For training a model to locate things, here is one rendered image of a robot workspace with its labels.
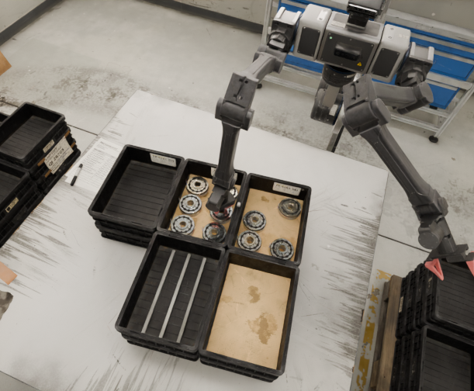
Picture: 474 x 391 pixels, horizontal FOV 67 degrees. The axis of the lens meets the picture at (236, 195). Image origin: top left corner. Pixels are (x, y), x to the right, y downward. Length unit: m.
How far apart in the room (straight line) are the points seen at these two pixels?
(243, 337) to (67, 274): 0.82
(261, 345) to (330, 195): 0.88
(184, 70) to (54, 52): 1.29
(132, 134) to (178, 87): 1.46
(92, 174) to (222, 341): 1.09
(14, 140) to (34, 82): 1.31
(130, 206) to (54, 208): 0.42
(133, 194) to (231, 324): 0.74
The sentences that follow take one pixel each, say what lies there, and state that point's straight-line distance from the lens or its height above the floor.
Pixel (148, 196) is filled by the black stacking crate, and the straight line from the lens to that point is 1.70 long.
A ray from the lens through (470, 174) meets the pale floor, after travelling 3.55.
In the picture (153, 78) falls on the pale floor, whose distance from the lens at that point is 3.63.
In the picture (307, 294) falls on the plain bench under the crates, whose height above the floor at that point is 0.70.
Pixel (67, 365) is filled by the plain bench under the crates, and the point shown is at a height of 0.70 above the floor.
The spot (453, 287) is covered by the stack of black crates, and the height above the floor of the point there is 0.49.
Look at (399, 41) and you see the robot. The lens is 1.48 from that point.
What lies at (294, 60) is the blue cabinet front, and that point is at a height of 0.37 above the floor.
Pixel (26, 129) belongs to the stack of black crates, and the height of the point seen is 0.49.
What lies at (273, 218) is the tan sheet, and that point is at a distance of 1.64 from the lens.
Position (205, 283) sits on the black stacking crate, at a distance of 1.48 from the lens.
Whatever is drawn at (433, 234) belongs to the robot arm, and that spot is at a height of 1.35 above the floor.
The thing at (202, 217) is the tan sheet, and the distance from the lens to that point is 1.61.
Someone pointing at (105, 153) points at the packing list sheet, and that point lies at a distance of 2.08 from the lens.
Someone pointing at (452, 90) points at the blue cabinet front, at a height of 0.50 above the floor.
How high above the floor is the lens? 2.22
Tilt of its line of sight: 56 degrees down
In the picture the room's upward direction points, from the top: 7 degrees clockwise
